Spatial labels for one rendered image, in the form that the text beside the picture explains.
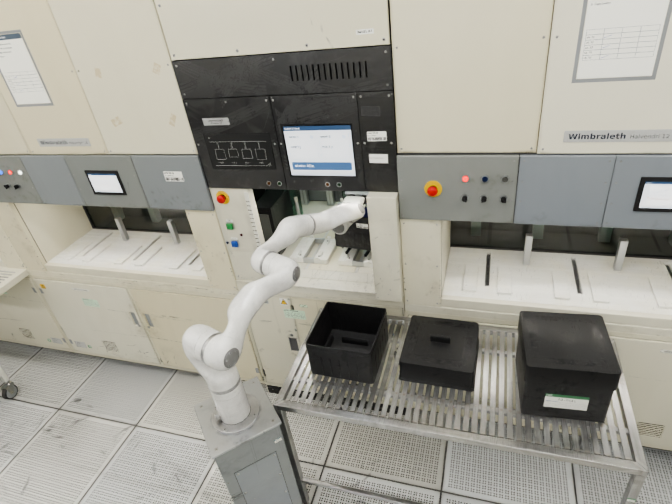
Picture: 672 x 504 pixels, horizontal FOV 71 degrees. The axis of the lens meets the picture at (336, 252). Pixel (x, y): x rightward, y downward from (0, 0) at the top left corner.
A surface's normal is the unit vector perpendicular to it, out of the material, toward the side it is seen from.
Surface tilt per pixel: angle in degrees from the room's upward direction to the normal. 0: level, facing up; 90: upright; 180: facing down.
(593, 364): 0
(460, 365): 0
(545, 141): 90
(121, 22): 90
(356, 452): 0
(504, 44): 90
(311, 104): 90
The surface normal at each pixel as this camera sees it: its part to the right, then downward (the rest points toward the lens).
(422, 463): -0.12, -0.83
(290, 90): -0.29, 0.55
